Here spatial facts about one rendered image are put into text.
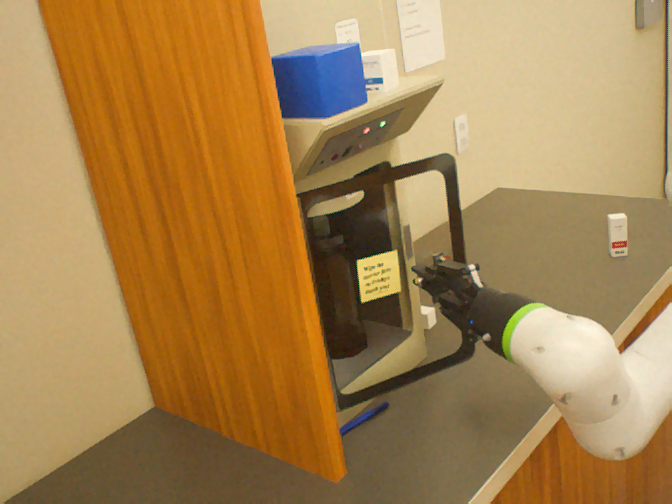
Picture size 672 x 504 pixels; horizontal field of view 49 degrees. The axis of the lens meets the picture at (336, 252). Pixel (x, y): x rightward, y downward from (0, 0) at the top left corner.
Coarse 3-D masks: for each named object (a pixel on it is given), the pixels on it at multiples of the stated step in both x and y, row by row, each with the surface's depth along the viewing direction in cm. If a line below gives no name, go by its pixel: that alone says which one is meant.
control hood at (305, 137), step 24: (384, 96) 114; (408, 96) 117; (432, 96) 126; (288, 120) 108; (312, 120) 105; (336, 120) 105; (360, 120) 111; (408, 120) 128; (288, 144) 109; (312, 144) 106
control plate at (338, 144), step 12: (384, 120) 118; (348, 132) 111; (360, 132) 115; (372, 132) 119; (384, 132) 123; (336, 144) 111; (348, 144) 115; (372, 144) 124; (324, 156) 112; (348, 156) 120; (312, 168) 112
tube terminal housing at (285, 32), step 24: (264, 0) 107; (288, 0) 111; (312, 0) 115; (336, 0) 119; (360, 0) 123; (264, 24) 108; (288, 24) 111; (312, 24) 115; (360, 24) 124; (288, 48) 112; (384, 48) 129; (384, 144) 133; (336, 168) 124; (360, 168) 128; (384, 168) 138; (360, 408) 137
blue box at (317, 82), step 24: (312, 48) 110; (336, 48) 105; (360, 48) 108; (288, 72) 106; (312, 72) 103; (336, 72) 105; (360, 72) 109; (288, 96) 107; (312, 96) 104; (336, 96) 105; (360, 96) 109
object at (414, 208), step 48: (336, 192) 117; (384, 192) 121; (432, 192) 125; (336, 240) 119; (384, 240) 123; (432, 240) 127; (336, 288) 122; (336, 336) 124; (384, 336) 128; (432, 336) 133; (336, 384) 127; (384, 384) 131
